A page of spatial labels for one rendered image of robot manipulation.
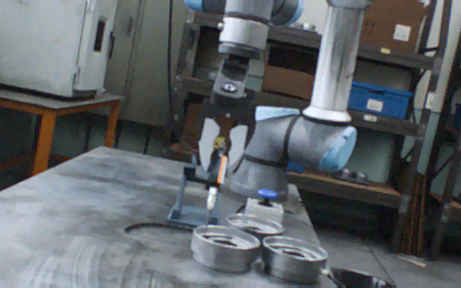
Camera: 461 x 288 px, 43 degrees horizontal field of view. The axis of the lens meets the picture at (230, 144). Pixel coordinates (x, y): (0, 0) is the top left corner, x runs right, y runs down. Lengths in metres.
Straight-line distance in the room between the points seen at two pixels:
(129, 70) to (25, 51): 1.73
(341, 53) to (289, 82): 3.03
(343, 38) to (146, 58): 3.49
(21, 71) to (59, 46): 0.24
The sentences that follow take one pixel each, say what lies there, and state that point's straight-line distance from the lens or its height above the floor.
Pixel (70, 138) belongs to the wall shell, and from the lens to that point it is 5.19.
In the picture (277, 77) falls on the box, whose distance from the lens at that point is 4.41.
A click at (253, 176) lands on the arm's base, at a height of 0.85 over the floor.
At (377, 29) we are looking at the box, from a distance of 4.54.
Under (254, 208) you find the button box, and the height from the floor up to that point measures 0.84.
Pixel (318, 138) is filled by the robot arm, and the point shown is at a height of 0.98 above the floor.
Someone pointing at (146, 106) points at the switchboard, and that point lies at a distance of 4.78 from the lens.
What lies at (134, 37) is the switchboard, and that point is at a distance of 4.82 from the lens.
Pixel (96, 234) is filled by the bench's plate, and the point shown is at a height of 0.80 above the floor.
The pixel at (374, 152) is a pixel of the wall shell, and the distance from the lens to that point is 5.08.
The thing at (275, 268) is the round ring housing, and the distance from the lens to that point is 0.91.
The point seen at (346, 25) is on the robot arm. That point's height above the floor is 1.25.
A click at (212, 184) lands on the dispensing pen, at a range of 0.95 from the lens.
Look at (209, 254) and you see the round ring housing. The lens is 0.88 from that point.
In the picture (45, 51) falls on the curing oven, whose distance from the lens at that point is 3.18.
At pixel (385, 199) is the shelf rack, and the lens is 4.55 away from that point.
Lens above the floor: 1.09
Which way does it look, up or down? 7 degrees down
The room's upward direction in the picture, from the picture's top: 11 degrees clockwise
